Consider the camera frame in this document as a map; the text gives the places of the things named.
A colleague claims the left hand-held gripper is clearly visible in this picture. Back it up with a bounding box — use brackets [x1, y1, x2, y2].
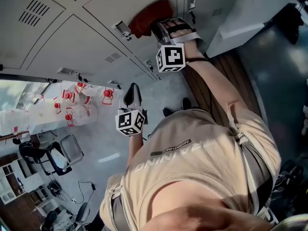
[115, 82, 148, 138]

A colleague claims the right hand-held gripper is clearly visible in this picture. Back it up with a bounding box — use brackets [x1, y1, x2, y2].
[151, 17, 205, 73]

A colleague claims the dark red cloth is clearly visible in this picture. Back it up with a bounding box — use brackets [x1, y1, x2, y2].
[128, 0, 174, 39]

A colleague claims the bank of grey locker doors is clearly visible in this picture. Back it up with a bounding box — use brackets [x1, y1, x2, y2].
[0, 0, 244, 81]

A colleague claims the person's right forearm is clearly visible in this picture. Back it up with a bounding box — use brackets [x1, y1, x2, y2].
[184, 39, 244, 115]

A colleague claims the person's left forearm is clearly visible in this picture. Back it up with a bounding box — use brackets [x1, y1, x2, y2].
[127, 130, 148, 166]

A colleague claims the person's right hand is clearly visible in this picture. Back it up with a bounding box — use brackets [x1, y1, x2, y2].
[165, 19, 193, 39]

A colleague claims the cluster of clear water jugs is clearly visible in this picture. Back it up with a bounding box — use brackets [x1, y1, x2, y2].
[33, 79, 114, 128]

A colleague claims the dark wooden slatted bench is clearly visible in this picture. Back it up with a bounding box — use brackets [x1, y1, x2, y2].
[181, 51, 264, 129]

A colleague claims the grey metal folding chair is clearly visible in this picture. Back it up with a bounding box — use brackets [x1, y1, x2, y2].
[59, 133, 85, 166]

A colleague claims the person's beige shirt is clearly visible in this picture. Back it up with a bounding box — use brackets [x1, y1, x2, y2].
[99, 108, 282, 231]

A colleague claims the white table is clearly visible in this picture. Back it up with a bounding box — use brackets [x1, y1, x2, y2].
[0, 108, 63, 139]

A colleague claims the black office chair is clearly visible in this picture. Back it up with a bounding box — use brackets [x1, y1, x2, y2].
[18, 140, 73, 177]

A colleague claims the white shelf unit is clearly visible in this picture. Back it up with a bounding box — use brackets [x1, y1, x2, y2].
[0, 156, 45, 205]

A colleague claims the black equipment pile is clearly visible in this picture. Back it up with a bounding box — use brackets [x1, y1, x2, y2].
[270, 159, 308, 203]

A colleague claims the black power cable with adapter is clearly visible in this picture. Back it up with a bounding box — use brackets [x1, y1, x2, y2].
[72, 180, 97, 204]

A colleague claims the grey harness strap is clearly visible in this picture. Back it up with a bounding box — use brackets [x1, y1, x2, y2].
[227, 125, 274, 216]
[107, 185, 132, 231]

